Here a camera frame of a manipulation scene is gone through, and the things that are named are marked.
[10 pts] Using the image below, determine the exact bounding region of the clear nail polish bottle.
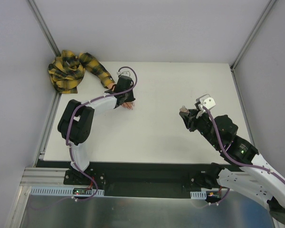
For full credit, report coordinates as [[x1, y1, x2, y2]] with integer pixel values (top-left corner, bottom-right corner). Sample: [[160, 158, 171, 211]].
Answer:
[[180, 105, 189, 113]]

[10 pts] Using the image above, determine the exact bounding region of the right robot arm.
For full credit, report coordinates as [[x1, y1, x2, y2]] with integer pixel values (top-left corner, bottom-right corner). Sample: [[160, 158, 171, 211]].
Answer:
[[179, 106, 285, 225]]

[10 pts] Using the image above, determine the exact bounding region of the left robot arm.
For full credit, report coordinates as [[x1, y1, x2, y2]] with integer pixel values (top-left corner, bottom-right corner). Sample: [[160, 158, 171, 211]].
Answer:
[[57, 72, 137, 185]]

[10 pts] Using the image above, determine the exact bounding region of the mannequin hand with painted nails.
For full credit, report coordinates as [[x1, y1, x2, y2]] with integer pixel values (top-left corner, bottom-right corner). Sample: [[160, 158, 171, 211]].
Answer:
[[115, 90, 135, 110]]

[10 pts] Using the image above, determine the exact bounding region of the yellow plaid shirt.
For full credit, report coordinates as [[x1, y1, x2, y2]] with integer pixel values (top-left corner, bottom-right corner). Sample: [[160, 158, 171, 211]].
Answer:
[[48, 50, 115, 94]]

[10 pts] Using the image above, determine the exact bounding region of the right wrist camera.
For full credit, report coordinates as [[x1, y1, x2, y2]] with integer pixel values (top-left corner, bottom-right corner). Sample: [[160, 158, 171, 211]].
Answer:
[[195, 94, 216, 118]]

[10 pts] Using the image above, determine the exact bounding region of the right white cable duct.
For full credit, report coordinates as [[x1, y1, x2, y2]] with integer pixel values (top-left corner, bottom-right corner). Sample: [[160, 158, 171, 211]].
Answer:
[[190, 190, 223, 200]]

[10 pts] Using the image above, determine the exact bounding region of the white cable duct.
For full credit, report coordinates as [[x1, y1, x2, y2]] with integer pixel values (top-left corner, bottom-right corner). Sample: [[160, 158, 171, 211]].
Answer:
[[30, 187, 105, 197], [190, 190, 223, 200]]

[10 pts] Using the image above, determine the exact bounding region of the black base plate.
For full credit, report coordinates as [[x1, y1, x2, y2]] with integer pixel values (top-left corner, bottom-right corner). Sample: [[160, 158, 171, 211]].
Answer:
[[37, 161, 212, 199]]

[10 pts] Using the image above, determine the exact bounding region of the aluminium frame post left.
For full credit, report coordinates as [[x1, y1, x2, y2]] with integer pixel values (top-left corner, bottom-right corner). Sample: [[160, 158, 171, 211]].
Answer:
[[27, 0, 61, 56]]

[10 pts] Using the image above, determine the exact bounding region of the aluminium frame post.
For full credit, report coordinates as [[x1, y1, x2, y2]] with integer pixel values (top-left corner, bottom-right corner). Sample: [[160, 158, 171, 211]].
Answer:
[[229, 0, 278, 72], [27, 0, 61, 56]]

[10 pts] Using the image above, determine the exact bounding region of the aluminium rail left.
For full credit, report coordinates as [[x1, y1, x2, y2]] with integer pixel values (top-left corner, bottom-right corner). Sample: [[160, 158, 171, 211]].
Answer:
[[21, 167, 71, 185]]

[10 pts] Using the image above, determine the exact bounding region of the left white cable duct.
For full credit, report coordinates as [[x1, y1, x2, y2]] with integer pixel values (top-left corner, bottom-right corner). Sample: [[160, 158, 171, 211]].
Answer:
[[30, 187, 105, 197]]

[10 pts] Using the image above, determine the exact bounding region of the aluminium frame post right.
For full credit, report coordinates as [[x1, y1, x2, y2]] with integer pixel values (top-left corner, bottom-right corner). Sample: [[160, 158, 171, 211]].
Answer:
[[229, 0, 278, 72]]

